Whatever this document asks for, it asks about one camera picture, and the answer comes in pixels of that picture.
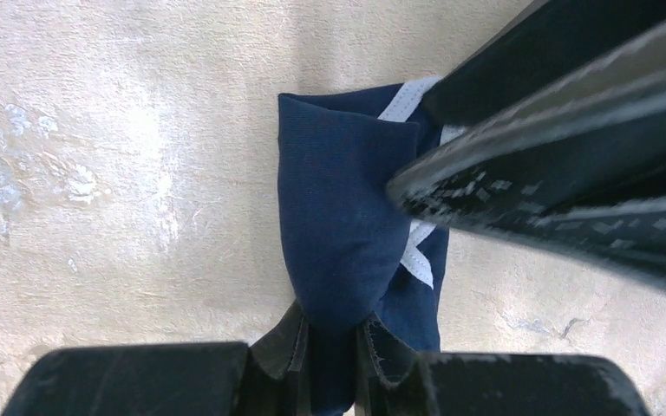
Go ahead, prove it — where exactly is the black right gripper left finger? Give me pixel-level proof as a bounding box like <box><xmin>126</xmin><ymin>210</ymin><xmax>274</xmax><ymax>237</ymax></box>
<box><xmin>3</xmin><ymin>303</ymin><xmax>310</xmax><ymax>415</ymax></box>

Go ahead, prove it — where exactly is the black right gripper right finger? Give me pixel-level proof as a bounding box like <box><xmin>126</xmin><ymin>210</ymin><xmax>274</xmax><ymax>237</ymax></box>
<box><xmin>356</xmin><ymin>315</ymin><xmax>650</xmax><ymax>416</ymax></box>

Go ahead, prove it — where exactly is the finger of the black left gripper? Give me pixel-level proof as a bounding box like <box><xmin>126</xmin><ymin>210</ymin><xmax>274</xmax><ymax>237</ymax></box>
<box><xmin>422</xmin><ymin>0</ymin><xmax>666</xmax><ymax>127</ymax></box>
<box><xmin>387</xmin><ymin>20</ymin><xmax>666</xmax><ymax>289</ymax></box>

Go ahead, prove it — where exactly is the navy blue underwear white trim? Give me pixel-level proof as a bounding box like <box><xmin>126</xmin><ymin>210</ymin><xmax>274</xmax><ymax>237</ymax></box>
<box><xmin>277</xmin><ymin>77</ymin><xmax>458</xmax><ymax>415</ymax></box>

